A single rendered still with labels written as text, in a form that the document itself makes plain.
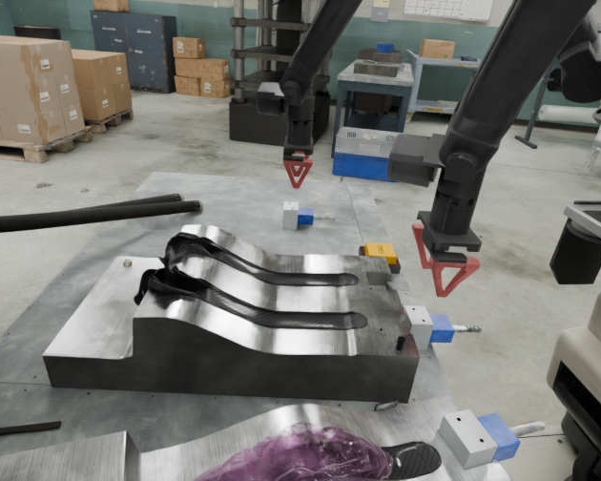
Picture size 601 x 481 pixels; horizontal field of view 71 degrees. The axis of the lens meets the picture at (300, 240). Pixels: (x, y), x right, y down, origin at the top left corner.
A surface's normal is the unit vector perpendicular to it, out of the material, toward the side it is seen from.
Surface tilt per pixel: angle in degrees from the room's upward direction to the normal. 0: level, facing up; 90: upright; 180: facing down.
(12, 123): 87
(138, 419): 0
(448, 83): 90
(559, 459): 0
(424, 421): 0
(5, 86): 89
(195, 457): 9
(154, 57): 90
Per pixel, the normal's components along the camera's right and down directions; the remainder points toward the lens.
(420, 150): -0.27, -0.49
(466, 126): -0.44, 0.82
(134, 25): -0.18, 0.46
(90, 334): 0.07, -0.88
